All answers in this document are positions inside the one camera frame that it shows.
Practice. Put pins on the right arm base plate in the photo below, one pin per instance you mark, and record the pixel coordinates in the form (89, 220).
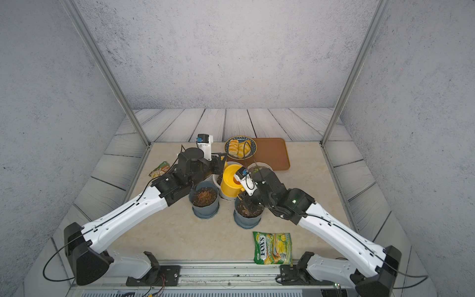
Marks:
(293, 276)

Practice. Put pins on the front aluminium rail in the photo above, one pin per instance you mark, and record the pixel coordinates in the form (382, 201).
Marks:
(215, 279)

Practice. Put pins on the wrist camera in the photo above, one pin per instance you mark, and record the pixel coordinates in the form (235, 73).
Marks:
(244, 178)
(204, 143)

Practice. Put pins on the blue patterned plate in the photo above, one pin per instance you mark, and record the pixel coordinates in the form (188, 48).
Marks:
(241, 139)

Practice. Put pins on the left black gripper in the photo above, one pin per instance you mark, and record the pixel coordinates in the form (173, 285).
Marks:
(216, 161)

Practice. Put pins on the green Fox's candy bag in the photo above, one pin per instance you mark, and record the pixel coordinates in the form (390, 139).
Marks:
(272, 248)

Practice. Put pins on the blue pot red succulent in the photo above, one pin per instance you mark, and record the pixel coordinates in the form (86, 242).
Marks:
(205, 200)

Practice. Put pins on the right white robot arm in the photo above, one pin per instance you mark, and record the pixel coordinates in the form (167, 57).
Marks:
(368, 268)

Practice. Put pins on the aluminium frame post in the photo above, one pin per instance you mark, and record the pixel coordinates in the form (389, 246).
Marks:
(365, 47)
(89, 41)

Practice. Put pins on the right striped bread roll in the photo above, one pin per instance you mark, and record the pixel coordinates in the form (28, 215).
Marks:
(244, 149)

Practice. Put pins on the striped bread roll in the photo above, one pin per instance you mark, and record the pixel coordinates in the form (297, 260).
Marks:
(244, 149)
(233, 147)

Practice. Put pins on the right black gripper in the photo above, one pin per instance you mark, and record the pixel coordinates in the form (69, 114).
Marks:
(248, 197)

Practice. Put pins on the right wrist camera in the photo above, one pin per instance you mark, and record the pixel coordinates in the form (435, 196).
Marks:
(244, 178)

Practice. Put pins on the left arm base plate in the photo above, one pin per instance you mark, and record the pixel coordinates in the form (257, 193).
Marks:
(167, 275)

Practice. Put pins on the brown wooden tray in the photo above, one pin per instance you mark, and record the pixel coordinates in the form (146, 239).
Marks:
(271, 151)

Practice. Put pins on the large white pot dark soil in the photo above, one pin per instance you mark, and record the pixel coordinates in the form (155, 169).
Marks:
(219, 185)

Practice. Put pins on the left striped bread roll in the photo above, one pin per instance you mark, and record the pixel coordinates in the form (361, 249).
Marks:
(233, 147)

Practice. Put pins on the left aluminium frame post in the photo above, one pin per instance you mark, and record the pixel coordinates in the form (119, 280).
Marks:
(89, 41)

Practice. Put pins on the white pot bright green succulent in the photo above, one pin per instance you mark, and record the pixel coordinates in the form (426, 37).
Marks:
(256, 167)

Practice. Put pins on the blue pot pink succulent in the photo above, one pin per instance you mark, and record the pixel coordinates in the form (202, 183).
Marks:
(247, 219)

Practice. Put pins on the green soup packet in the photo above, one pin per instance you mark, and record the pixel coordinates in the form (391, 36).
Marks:
(160, 170)

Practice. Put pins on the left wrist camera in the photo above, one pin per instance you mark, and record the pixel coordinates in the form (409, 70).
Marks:
(204, 143)

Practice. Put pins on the yellow watering can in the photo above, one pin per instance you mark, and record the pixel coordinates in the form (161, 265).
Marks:
(231, 182)

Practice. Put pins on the right aluminium frame post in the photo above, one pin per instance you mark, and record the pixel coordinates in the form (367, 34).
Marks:
(365, 47)

